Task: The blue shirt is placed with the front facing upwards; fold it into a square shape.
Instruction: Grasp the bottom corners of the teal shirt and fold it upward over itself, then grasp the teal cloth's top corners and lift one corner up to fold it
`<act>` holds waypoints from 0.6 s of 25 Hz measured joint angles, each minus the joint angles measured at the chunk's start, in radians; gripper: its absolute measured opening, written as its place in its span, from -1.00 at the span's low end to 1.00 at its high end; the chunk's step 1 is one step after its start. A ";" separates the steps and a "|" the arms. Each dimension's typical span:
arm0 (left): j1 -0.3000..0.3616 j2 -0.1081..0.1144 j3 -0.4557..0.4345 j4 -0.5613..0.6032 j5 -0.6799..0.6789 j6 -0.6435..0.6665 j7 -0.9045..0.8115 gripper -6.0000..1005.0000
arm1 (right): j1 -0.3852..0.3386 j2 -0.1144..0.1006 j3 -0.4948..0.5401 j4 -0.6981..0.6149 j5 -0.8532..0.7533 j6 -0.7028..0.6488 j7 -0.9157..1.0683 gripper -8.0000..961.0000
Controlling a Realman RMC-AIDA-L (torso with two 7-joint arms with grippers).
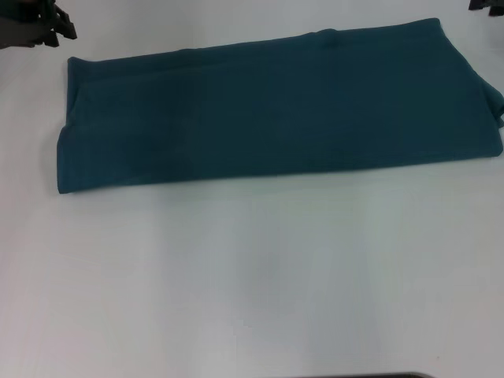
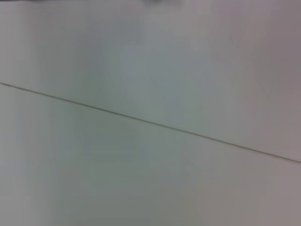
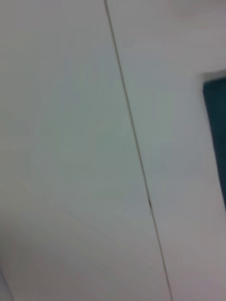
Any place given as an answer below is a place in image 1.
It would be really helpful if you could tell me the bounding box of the teal t-shirt with beige print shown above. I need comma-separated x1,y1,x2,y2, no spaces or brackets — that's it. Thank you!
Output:
54,17,504,197

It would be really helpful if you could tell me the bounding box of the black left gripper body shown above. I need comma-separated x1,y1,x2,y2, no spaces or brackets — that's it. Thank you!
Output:
0,0,56,51

